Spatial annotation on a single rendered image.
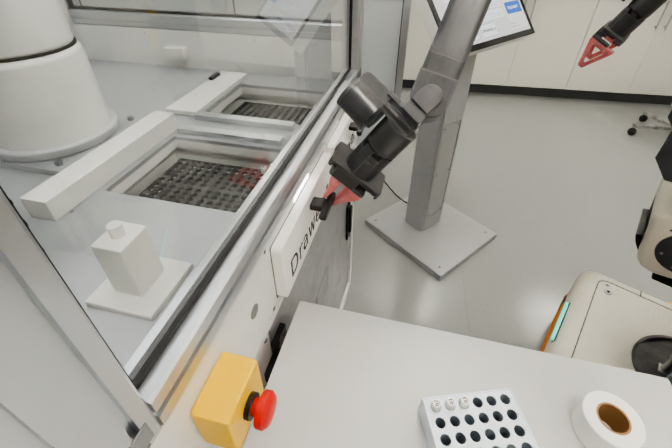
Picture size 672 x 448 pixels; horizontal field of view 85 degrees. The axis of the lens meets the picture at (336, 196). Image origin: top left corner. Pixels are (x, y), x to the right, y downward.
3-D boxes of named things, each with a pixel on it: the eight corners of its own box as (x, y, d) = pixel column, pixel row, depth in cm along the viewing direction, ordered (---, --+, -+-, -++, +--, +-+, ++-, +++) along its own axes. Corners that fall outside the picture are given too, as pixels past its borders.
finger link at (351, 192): (315, 178, 70) (344, 146, 64) (344, 200, 71) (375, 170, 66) (304, 198, 64) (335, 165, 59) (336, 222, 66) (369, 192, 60)
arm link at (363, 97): (449, 95, 51) (441, 106, 59) (392, 36, 52) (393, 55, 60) (384, 155, 53) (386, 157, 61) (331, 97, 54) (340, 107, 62)
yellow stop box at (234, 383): (270, 390, 46) (263, 359, 41) (244, 455, 40) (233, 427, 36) (232, 380, 47) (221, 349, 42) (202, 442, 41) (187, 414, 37)
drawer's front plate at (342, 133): (359, 131, 106) (361, 94, 99) (335, 188, 84) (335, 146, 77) (353, 130, 106) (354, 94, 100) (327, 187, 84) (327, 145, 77)
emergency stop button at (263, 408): (281, 401, 43) (278, 385, 41) (268, 439, 40) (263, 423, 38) (257, 395, 44) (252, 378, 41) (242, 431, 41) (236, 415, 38)
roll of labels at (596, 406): (620, 475, 45) (636, 464, 43) (562, 428, 49) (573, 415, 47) (638, 433, 49) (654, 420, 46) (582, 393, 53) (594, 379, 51)
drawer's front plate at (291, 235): (332, 194, 82) (331, 151, 75) (287, 299, 59) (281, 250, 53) (324, 193, 82) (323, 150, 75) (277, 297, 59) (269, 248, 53)
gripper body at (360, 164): (334, 147, 65) (360, 117, 60) (379, 181, 67) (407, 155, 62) (325, 165, 60) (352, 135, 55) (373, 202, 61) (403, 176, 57)
